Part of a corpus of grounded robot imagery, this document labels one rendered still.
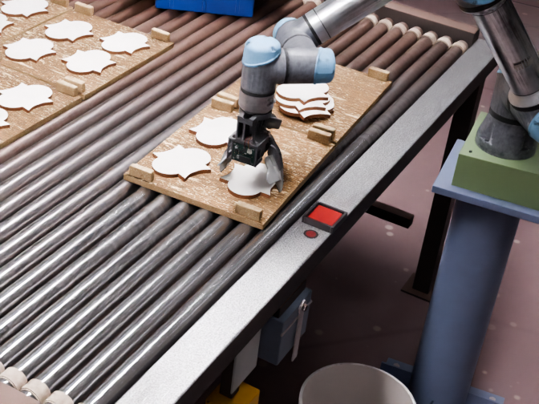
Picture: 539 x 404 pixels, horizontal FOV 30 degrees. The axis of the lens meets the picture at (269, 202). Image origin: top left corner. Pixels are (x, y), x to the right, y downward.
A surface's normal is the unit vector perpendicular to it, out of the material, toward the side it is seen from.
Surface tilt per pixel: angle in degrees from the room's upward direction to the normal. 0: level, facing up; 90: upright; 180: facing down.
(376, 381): 87
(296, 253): 0
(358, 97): 0
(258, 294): 0
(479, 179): 90
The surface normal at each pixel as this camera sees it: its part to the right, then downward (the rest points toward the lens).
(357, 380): -0.10, 0.50
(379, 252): 0.11, -0.83
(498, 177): -0.38, 0.48
